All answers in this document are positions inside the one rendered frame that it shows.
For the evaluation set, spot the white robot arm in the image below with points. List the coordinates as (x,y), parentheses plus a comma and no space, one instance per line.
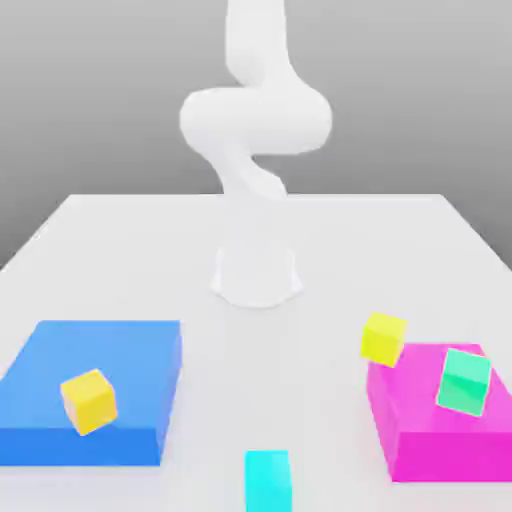
(256,120)

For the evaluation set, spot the small lime yellow cube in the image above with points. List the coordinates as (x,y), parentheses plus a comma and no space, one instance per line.
(382,340)

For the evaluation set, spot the small cyan cube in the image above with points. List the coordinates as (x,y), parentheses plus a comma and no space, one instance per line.
(267,480)

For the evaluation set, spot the small green cube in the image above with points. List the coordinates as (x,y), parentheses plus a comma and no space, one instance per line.
(464,384)

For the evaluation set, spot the large blue box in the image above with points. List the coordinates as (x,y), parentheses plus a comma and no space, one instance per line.
(132,372)

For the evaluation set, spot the large magenta box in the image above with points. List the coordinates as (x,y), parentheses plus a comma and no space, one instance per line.
(420,452)

